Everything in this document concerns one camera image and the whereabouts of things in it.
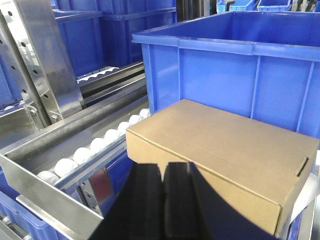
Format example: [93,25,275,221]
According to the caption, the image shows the blue crate lower left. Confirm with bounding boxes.
[0,171,66,240]

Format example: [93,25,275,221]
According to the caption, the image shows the steel shelf upright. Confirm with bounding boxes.
[0,0,85,130]

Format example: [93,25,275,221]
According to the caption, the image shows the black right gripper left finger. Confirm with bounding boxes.
[89,163,164,240]

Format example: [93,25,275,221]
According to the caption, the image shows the large blue plastic crate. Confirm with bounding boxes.
[132,11,320,138]

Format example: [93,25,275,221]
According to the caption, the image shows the steel roller shelf rail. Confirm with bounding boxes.
[0,95,149,240]

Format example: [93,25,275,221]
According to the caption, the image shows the tan cardboard box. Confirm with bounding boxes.
[125,99,320,236]

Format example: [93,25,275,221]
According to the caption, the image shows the blue crates rear stack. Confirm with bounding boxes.
[51,0,177,76]

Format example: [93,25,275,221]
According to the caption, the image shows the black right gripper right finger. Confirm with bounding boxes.
[163,162,275,240]

